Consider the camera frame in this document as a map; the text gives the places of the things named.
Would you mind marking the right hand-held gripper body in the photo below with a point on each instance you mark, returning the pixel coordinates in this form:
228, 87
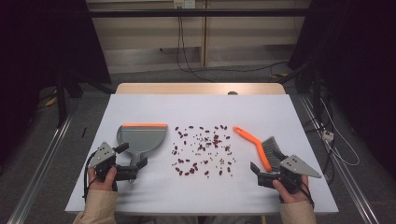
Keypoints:
291, 172

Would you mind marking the black horizontal bar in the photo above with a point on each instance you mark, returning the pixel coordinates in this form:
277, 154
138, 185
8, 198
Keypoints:
199, 12

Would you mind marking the person's left hand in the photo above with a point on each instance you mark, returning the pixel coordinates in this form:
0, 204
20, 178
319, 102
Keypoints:
102, 182

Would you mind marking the orange brush with grey bristles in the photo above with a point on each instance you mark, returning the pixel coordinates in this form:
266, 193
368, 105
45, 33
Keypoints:
260, 149

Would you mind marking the white wall socket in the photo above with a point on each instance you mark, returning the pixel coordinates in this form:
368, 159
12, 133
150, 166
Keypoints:
184, 3

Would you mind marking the beige wooden shelf unit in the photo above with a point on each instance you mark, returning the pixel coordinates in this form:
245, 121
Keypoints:
199, 40

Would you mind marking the person's right hand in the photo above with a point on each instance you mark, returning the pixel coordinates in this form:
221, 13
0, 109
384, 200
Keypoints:
291, 194

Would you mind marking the white table cover board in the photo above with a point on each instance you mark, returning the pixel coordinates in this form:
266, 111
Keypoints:
193, 193

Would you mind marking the black metal stand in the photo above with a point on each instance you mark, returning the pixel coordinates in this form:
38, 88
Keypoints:
62, 99

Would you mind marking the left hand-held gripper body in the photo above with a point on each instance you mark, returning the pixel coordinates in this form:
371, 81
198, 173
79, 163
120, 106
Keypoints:
104, 157

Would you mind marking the group of red beans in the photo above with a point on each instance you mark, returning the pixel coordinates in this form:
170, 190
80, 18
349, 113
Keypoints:
199, 147

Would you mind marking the person's lap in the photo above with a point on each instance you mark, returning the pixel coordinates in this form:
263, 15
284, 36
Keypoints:
202, 220

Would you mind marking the aluminium floor rail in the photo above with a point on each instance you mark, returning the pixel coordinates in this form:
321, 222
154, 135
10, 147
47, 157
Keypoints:
40, 168
342, 174

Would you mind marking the grey dustpan with orange edge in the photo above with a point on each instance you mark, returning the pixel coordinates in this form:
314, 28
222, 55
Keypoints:
143, 138

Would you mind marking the black curtain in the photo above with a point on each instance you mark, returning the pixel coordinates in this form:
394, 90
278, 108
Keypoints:
43, 46
358, 62

